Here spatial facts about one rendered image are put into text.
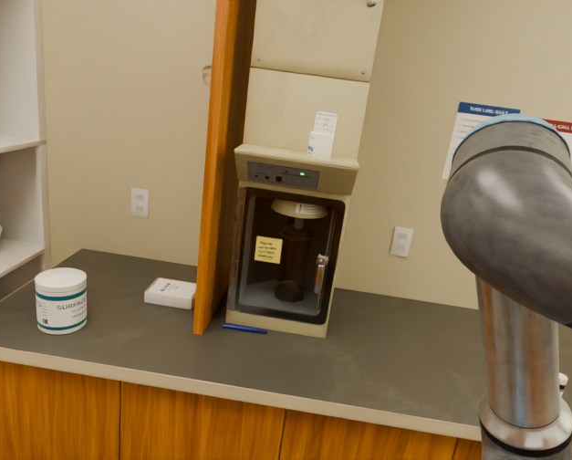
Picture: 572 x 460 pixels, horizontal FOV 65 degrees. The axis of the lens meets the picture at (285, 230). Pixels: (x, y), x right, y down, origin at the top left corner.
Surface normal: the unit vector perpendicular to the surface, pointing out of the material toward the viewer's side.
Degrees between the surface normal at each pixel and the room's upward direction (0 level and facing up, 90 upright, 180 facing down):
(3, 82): 90
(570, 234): 60
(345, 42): 90
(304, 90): 90
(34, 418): 90
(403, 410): 0
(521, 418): 106
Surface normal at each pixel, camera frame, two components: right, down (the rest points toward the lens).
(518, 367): -0.42, 0.48
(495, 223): -0.70, -0.09
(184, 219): -0.09, 0.30
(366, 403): 0.12, -0.94
